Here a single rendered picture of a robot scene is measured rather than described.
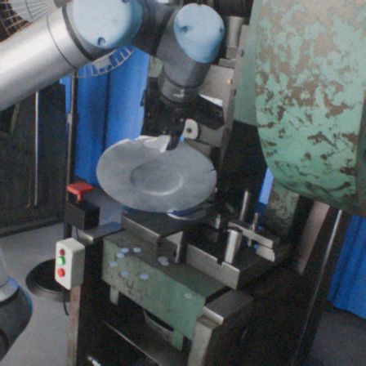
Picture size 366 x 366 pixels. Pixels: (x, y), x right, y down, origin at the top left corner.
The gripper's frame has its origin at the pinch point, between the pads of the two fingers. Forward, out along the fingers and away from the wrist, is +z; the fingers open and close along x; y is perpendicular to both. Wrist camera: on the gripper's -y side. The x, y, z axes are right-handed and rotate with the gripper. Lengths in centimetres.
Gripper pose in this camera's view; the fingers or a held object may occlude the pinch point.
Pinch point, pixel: (166, 145)
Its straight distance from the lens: 95.3
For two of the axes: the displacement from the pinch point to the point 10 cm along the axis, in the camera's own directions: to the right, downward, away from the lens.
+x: 0.3, 9.3, -3.6
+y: -9.7, -0.5, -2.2
